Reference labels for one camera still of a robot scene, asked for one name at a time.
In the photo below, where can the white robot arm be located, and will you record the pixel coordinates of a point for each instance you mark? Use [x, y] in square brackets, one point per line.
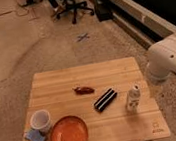
[161, 59]

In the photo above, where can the white plastic bottle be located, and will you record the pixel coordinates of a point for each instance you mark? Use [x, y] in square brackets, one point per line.
[133, 97]

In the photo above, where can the red chili pepper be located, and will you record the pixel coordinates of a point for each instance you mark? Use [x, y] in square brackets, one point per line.
[83, 90]

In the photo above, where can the black white striped box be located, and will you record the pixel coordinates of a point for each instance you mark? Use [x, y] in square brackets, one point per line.
[105, 100]

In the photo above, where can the wooden table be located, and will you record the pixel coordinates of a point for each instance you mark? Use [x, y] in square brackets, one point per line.
[53, 91]

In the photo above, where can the black box on floor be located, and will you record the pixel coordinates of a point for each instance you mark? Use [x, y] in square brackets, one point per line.
[102, 12]

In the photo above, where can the orange plastic bowl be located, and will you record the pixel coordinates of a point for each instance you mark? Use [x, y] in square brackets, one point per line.
[69, 128]

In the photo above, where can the white plastic cup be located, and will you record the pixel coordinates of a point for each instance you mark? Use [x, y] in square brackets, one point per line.
[41, 120]

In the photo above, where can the blue sponge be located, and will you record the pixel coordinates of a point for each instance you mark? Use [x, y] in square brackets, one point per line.
[34, 135]

